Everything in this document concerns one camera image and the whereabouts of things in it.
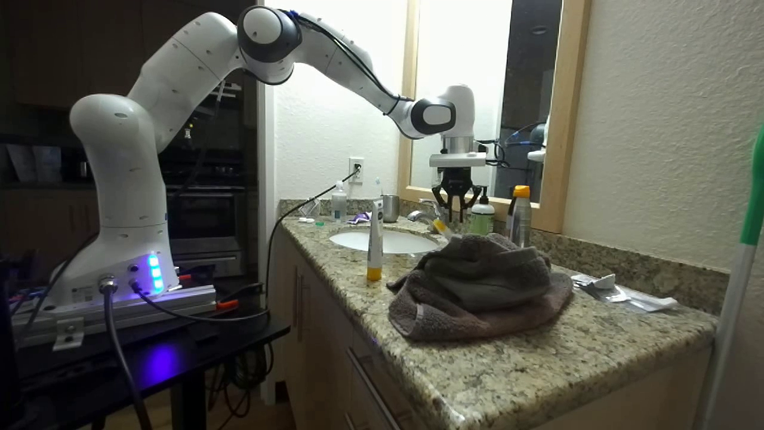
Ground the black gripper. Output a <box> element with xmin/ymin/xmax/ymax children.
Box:
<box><xmin>433</xmin><ymin>162</ymin><xmax>482</xmax><ymax>223</ymax></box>

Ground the black robot cart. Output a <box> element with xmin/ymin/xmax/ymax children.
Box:
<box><xmin>0</xmin><ymin>308</ymin><xmax>293</xmax><ymax>430</ymax></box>

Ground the green pump soap bottle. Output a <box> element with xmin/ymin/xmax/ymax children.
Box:
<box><xmin>465</xmin><ymin>186</ymin><xmax>498</xmax><ymax>238</ymax></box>

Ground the green white mop handle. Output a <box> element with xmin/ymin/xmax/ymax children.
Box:
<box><xmin>699</xmin><ymin>126</ymin><xmax>764</xmax><ymax>430</ymax></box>

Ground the tall white yellow-capped tube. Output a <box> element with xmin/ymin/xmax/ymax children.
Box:
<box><xmin>365</xmin><ymin>223</ymin><xmax>387</xmax><ymax>286</ymax></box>

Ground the dark crumpled towel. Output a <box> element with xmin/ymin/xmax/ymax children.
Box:
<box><xmin>387</xmin><ymin>233</ymin><xmax>578</xmax><ymax>347</ymax></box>

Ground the wooden vanity cabinet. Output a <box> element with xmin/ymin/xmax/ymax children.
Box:
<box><xmin>266</xmin><ymin>213</ymin><xmax>732</xmax><ymax>430</ymax></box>

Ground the crumpled plastic wrapper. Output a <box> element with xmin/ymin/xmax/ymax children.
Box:
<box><xmin>570</xmin><ymin>270</ymin><xmax>683</xmax><ymax>315</ymax></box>

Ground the metal cup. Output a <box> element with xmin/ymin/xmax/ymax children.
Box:
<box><xmin>375</xmin><ymin>192</ymin><xmax>402</xmax><ymax>225</ymax></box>

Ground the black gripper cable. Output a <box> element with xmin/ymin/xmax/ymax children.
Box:
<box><xmin>284</xmin><ymin>8</ymin><xmax>409</xmax><ymax>109</ymax></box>

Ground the small white yellow-capped bottle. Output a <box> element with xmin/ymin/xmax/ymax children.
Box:
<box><xmin>428</xmin><ymin>213</ymin><xmax>457</xmax><ymax>238</ymax></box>

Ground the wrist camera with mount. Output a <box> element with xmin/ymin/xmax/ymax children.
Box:
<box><xmin>476</xmin><ymin>136</ymin><xmax>513</xmax><ymax>166</ymax></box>

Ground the grey base cable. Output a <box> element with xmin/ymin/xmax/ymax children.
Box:
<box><xmin>95</xmin><ymin>278</ymin><xmax>155</xmax><ymax>430</ymax></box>

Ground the white wall outlet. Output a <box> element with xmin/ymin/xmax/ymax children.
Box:
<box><xmin>347</xmin><ymin>154</ymin><xmax>367</xmax><ymax>186</ymax></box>

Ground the wood-framed mirror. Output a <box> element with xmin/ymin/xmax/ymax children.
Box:
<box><xmin>397</xmin><ymin>0</ymin><xmax>594</xmax><ymax>235</ymax></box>

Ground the black base cable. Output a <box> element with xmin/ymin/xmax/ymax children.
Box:
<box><xmin>130</xmin><ymin>280</ymin><xmax>273</xmax><ymax>326</ymax></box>

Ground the chrome faucet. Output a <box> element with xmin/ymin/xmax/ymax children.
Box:
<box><xmin>406</xmin><ymin>201</ymin><xmax>449</xmax><ymax>238</ymax></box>

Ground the clear solution bottle white cap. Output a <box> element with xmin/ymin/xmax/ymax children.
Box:
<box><xmin>330</xmin><ymin>179</ymin><xmax>351</xmax><ymax>223</ymax></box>

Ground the black shelf rack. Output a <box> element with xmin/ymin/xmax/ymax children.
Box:
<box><xmin>157</xmin><ymin>75</ymin><xmax>262</xmax><ymax>281</ymax></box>

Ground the black power cable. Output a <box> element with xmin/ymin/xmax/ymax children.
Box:
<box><xmin>262</xmin><ymin>166</ymin><xmax>363</xmax><ymax>308</ymax></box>

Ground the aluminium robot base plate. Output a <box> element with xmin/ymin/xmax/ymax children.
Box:
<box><xmin>10</xmin><ymin>281</ymin><xmax>223</xmax><ymax>354</ymax></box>

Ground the white oval sink basin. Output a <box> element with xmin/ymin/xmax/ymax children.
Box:
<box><xmin>328</xmin><ymin>225</ymin><xmax>445</xmax><ymax>258</ymax></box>

